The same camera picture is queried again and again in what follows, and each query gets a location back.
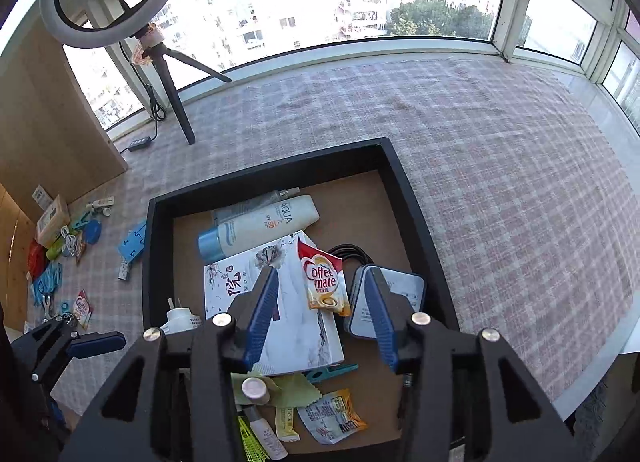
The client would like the white cable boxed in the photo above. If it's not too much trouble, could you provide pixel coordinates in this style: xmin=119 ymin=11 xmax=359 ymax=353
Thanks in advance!
xmin=60 ymin=224 xmax=83 ymax=255

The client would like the red packet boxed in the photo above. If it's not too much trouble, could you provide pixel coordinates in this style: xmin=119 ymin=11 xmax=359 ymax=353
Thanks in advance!
xmin=27 ymin=239 xmax=49 ymax=281

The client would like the white orange creamer sachet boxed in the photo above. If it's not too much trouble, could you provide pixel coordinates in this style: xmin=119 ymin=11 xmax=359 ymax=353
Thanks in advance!
xmin=296 ymin=237 xmax=352 ymax=318
xmin=72 ymin=291 xmax=94 ymax=330
xmin=297 ymin=388 xmax=369 ymax=445

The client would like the small white black-capped tube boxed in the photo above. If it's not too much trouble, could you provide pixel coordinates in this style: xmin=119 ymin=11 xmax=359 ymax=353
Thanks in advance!
xmin=243 ymin=404 xmax=289 ymax=461

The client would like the white blue sunscreen bottle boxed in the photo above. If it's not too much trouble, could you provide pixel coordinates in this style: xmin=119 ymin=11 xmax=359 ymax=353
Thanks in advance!
xmin=197 ymin=194 xmax=320 ymax=263

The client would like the white window frame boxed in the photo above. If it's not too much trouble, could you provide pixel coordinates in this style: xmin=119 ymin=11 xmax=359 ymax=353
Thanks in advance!
xmin=0 ymin=0 xmax=640 ymax=133

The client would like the black tripod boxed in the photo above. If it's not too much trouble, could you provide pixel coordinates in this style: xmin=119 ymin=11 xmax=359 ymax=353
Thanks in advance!
xmin=132 ymin=24 xmax=233 ymax=145

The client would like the long yellow packet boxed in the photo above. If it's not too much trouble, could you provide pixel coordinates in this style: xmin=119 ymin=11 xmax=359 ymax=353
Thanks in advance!
xmin=274 ymin=406 xmax=301 ymax=443

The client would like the orange soap pack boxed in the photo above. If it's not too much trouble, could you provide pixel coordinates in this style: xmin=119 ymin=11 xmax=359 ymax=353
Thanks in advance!
xmin=36 ymin=194 xmax=71 ymax=248

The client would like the light green cloth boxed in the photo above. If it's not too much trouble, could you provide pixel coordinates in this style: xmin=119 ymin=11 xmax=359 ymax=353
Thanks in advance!
xmin=232 ymin=372 xmax=322 ymax=409

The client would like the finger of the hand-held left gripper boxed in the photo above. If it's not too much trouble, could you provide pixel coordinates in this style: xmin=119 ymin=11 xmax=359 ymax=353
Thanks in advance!
xmin=67 ymin=331 xmax=127 ymax=359

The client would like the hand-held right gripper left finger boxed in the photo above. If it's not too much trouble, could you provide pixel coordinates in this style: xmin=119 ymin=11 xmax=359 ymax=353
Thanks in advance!
xmin=60 ymin=266 xmax=281 ymax=462

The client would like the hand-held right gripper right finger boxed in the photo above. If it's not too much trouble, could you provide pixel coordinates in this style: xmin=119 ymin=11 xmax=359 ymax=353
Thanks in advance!
xmin=364 ymin=272 xmax=583 ymax=462

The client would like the grey blue tin box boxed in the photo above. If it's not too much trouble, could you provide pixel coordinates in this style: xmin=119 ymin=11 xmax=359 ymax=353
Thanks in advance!
xmin=348 ymin=264 xmax=426 ymax=340

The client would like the black rectangular tray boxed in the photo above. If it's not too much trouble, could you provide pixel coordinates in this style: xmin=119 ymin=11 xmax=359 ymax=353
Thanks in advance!
xmin=142 ymin=138 xmax=462 ymax=462

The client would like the white printed box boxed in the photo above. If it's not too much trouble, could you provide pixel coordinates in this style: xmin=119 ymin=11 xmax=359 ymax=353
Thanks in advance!
xmin=204 ymin=230 xmax=346 ymax=377

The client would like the light wooden board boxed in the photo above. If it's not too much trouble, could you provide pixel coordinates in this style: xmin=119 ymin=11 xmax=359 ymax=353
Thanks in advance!
xmin=0 ymin=17 xmax=128 ymax=208

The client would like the blue plastic phone stand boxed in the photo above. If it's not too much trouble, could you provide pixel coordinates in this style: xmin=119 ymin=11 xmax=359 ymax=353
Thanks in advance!
xmin=117 ymin=222 xmax=149 ymax=261

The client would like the grey glue tube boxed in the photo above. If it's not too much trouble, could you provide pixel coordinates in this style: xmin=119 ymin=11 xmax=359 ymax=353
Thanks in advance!
xmin=212 ymin=187 xmax=301 ymax=225

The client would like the wooden plank panel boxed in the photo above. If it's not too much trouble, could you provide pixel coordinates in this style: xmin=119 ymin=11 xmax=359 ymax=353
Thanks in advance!
xmin=0 ymin=187 xmax=38 ymax=338

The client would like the black cable with controller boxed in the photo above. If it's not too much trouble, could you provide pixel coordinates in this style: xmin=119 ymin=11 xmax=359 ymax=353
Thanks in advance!
xmin=117 ymin=42 xmax=168 ymax=153

